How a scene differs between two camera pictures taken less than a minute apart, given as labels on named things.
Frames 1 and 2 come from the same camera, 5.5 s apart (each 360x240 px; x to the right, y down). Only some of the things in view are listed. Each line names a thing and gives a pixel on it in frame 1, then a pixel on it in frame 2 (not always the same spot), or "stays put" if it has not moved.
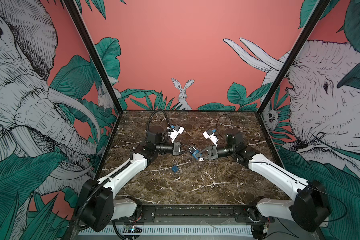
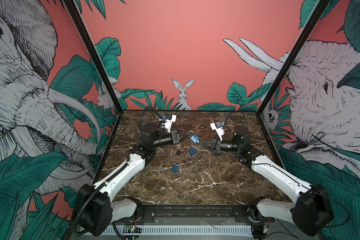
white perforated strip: x=163 y=230 stays put
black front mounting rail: x=196 y=214 stays put
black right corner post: x=320 y=8 stays put
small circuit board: x=132 y=229 stays put
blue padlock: x=194 y=153 -> x=195 y=138
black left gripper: x=177 y=148 -> x=175 y=136
